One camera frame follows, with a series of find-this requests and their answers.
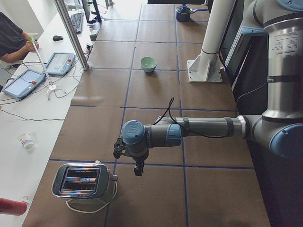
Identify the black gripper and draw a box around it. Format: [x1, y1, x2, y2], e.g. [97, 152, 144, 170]
[132, 151, 149, 176]

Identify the green bowl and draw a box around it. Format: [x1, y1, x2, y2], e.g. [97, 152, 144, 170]
[140, 56, 157, 67]

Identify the blue bowl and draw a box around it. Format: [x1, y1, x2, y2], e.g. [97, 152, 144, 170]
[141, 65, 156, 73]

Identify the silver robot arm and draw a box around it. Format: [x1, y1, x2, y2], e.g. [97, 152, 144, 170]
[113, 0, 303, 176]

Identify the silver toaster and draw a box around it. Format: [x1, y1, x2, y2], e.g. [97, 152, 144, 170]
[52, 162, 118, 204]

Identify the paper cup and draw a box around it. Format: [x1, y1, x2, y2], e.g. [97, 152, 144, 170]
[18, 133, 34, 149]

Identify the red bottle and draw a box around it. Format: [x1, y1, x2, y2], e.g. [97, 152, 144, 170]
[0, 198, 27, 216]

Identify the far teach pendant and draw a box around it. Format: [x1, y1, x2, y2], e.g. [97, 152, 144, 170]
[45, 52, 75, 77]

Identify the teach pendant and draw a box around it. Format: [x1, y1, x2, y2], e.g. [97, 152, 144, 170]
[45, 52, 75, 77]
[2, 69, 45, 99]

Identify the near teach pendant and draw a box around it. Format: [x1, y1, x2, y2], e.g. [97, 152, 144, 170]
[2, 69, 45, 99]

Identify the black computer mouse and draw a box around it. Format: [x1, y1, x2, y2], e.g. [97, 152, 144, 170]
[53, 35, 63, 42]

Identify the black monitor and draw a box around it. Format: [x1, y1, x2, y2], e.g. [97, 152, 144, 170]
[81, 0, 102, 24]

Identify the black keyboard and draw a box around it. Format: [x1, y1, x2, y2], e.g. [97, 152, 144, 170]
[71, 13, 84, 34]

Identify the blue saucepan with glass lid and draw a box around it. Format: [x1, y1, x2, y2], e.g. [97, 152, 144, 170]
[175, 4, 208, 22]

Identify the person in dark shirt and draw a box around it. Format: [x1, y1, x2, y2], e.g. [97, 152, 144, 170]
[0, 12, 35, 63]

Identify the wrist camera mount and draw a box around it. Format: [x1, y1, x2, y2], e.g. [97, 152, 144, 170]
[113, 138, 126, 159]

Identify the white toaster power cord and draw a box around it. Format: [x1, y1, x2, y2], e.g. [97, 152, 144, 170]
[64, 182, 118, 214]

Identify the green handled grabber stick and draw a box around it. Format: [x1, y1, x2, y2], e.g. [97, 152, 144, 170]
[29, 36, 67, 101]

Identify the white pedestal column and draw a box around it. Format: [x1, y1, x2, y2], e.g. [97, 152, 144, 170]
[187, 0, 236, 83]

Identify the aluminium frame post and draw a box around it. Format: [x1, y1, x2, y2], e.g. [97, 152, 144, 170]
[54, 0, 89, 71]

